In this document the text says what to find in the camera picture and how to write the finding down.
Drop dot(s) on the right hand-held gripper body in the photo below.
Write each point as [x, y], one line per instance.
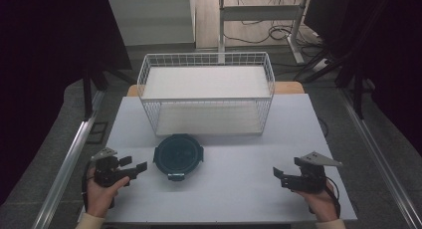
[310, 181]

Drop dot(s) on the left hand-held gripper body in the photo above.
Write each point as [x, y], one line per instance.
[106, 171]

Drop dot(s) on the person's right hand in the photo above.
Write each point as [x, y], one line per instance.
[321, 205]

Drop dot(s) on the person's left hand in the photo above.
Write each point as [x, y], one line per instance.
[99, 199]

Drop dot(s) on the round dark lidded food container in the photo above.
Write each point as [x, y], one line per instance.
[178, 155]

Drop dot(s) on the wooden table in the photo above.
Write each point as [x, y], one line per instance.
[289, 88]

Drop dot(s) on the black stand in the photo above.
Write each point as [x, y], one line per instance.
[357, 96]
[87, 96]

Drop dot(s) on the white power strip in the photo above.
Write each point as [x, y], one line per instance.
[321, 64]

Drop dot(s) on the dark curtain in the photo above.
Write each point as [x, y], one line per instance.
[391, 49]
[40, 56]

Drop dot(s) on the white cabinet panel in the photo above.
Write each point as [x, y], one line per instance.
[149, 20]

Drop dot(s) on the black floor frame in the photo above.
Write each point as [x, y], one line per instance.
[98, 132]

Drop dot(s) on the metal rail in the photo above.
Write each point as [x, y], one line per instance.
[381, 156]
[66, 169]

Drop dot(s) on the white metal desk frame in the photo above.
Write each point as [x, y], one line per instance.
[262, 12]

